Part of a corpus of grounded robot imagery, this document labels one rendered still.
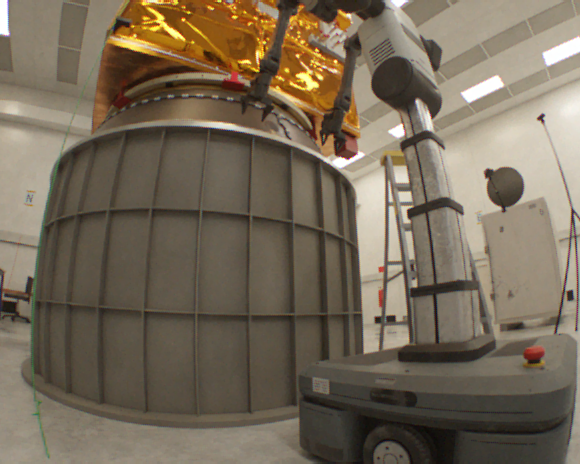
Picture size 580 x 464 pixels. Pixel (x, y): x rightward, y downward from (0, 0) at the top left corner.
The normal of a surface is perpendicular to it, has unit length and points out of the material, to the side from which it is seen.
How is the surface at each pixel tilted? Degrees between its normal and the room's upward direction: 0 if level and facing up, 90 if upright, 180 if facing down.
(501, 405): 90
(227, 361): 90
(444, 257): 90
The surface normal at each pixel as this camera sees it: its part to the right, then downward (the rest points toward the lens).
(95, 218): -0.13, -0.28
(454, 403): -0.80, -0.15
